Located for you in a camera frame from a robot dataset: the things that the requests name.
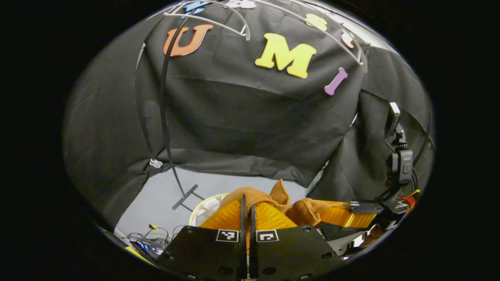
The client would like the tangle of black cables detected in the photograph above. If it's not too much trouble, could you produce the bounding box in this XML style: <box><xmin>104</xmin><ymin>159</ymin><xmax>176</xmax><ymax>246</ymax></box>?
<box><xmin>125</xmin><ymin>224</ymin><xmax>174</xmax><ymax>250</ymax></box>

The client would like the white laundry hamper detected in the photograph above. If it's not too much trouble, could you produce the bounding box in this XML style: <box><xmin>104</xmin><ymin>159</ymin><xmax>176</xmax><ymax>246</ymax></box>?
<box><xmin>189</xmin><ymin>193</ymin><xmax>231</xmax><ymax>228</ymax></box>

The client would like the black backdrop cloth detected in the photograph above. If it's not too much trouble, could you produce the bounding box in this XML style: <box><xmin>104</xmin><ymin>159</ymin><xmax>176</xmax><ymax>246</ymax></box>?
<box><xmin>62</xmin><ymin>0</ymin><xmax>434</xmax><ymax>231</ymax></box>

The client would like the white clothes hanger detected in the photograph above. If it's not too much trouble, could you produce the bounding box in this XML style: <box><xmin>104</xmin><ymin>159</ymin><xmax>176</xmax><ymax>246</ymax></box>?
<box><xmin>164</xmin><ymin>0</ymin><xmax>251</xmax><ymax>41</ymax></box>
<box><xmin>250</xmin><ymin>0</ymin><xmax>368</xmax><ymax>73</ymax></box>

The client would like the brown shirt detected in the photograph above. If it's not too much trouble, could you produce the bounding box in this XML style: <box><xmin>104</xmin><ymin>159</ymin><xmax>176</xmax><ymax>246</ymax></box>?
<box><xmin>221</xmin><ymin>180</ymin><xmax>352</xmax><ymax>228</ymax></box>

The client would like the black clothes rack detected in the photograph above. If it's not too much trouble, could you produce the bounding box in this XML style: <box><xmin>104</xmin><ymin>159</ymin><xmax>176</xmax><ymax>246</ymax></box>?
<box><xmin>159</xmin><ymin>18</ymin><xmax>205</xmax><ymax>211</ymax></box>

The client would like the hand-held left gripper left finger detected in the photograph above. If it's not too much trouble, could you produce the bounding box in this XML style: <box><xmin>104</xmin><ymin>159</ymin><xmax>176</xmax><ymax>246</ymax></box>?
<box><xmin>156</xmin><ymin>195</ymin><xmax>248</xmax><ymax>280</ymax></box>

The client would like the black device with blue lights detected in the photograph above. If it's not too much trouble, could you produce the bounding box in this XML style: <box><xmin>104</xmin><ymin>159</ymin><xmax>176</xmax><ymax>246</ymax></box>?
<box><xmin>131</xmin><ymin>240</ymin><xmax>166</xmax><ymax>260</ymax></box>

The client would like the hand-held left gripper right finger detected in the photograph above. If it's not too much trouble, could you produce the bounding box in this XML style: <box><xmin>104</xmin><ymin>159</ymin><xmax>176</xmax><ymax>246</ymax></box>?
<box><xmin>249</xmin><ymin>203</ymin><xmax>345</xmax><ymax>280</ymax></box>

